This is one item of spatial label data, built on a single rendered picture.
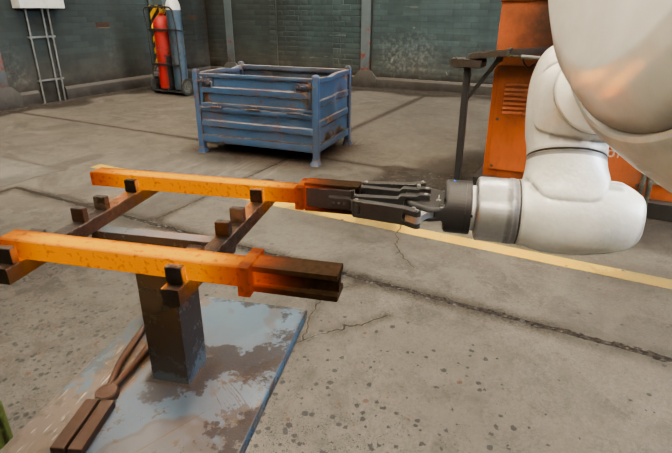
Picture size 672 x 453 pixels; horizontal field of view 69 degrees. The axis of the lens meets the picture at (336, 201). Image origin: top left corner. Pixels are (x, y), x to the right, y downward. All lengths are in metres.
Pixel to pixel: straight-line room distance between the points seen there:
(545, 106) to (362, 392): 1.27
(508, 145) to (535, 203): 2.84
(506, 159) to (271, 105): 1.87
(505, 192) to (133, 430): 0.58
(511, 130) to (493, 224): 2.82
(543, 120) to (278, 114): 3.45
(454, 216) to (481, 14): 6.97
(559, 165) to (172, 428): 0.61
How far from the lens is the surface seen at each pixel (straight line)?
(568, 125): 0.69
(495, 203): 0.67
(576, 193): 0.68
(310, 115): 3.92
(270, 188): 0.74
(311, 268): 0.50
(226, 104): 4.30
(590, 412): 1.87
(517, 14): 3.43
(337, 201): 0.70
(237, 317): 0.93
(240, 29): 9.45
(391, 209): 0.66
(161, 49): 7.89
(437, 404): 1.74
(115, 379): 0.84
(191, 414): 0.76
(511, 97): 3.45
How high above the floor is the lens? 1.19
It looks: 21 degrees down
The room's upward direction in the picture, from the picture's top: straight up
